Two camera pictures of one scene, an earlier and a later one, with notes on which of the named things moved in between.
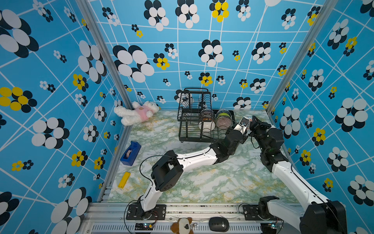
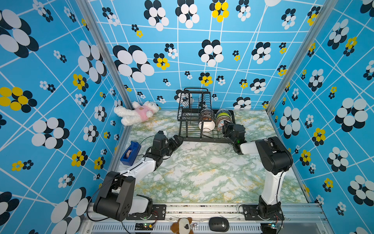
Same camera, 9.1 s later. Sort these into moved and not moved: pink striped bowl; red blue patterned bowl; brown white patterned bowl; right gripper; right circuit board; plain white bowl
Moved: red blue patterned bowl; right gripper
Not moved: brown white patterned bowl; right circuit board; pink striped bowl; plain white bowl
